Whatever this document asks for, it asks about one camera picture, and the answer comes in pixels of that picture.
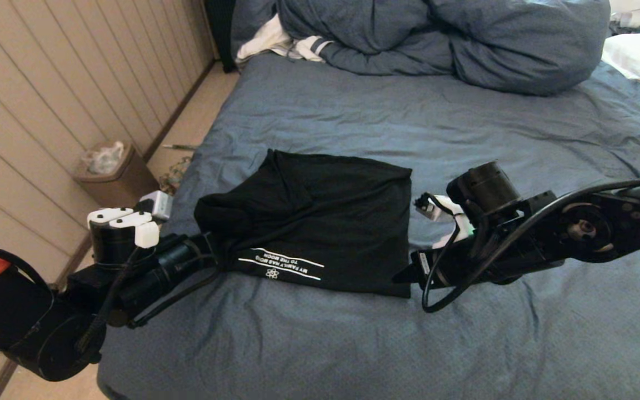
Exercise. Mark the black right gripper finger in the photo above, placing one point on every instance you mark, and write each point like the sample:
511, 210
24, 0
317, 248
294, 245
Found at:
411, 279
411, 268

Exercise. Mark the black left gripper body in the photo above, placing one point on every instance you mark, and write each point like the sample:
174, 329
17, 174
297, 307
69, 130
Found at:
200, 253

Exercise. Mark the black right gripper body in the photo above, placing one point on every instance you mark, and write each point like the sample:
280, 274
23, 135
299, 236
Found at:
442, 269

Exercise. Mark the black printed T-shirt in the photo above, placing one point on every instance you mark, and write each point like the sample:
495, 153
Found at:
325, 222

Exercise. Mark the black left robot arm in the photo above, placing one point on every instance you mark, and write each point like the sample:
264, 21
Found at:
36, 328

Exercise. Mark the patterned cloth item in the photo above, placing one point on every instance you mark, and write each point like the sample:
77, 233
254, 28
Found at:
178, 175

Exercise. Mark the white left wrist joint cover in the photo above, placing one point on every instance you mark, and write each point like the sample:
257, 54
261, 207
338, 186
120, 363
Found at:
114, 216

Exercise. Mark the brown trash bin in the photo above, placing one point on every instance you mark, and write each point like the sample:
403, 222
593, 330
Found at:
125, 186

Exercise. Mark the clear plastic bin bag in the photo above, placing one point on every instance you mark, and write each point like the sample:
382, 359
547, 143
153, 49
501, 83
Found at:
103, 160

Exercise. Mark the blue bed sheet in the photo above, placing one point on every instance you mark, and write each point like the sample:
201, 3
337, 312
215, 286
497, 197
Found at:
520, 139

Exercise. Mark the black bedside furniture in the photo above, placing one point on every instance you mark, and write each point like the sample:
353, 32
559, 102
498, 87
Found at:
220, 33

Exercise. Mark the white striped garment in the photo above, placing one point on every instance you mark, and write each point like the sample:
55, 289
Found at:
264, 41

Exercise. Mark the blue bunched duvet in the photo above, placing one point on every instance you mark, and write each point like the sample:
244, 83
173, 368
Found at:
464, 39

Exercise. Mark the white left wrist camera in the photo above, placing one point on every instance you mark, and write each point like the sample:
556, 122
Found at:
159, 205

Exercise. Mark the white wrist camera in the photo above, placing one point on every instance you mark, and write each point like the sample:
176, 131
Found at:
159, 205
446, 205

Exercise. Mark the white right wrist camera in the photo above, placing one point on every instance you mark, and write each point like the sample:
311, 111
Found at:
446, 205

